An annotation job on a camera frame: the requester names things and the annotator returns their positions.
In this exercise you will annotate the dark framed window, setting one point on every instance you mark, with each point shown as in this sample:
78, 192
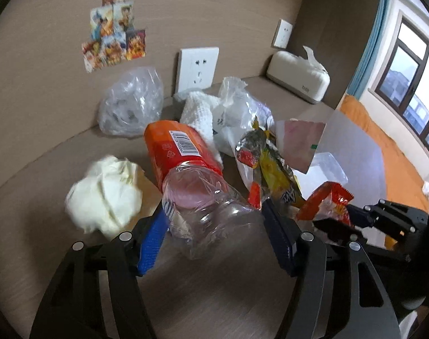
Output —
404, 83

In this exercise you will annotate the pink paper sheet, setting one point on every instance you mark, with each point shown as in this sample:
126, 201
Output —
297, 142

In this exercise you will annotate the anime stickers on wall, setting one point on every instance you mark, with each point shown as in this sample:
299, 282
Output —
113, 36

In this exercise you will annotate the white wall power socket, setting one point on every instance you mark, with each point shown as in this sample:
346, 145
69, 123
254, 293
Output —
196, 68

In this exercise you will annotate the red snack wrapper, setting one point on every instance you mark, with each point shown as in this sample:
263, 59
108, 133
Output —
329, 200

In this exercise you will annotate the teal curtain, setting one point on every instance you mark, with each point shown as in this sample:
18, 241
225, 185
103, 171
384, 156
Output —
365, 66

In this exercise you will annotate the clear crumpled plastic bag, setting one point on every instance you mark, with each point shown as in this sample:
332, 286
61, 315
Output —
132, 103

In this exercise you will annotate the plastic bottle orange label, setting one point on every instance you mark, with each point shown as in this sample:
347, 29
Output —
201, 207

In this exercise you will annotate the white wall switch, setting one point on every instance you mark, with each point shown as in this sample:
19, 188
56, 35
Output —
282, 34

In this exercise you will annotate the yellow foil snack wrapper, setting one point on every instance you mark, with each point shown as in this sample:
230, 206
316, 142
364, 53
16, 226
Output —
271, 176

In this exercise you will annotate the crumpled cream tissue ball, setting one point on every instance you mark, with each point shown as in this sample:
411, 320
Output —
107, 198

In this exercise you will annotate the white plastic bag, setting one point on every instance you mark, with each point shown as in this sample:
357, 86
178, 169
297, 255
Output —
235, 113

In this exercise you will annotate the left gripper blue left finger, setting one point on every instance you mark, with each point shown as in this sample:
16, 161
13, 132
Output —
71, 306

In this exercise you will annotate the white tissue box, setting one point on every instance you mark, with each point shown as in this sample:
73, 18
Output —
304, 77

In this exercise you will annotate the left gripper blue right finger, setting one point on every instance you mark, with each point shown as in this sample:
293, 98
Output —
360, 306

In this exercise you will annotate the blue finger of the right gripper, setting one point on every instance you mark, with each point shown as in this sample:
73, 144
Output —
361, 217
339, 232

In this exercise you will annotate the orange bed cover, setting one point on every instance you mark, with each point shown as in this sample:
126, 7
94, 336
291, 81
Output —
404, 184

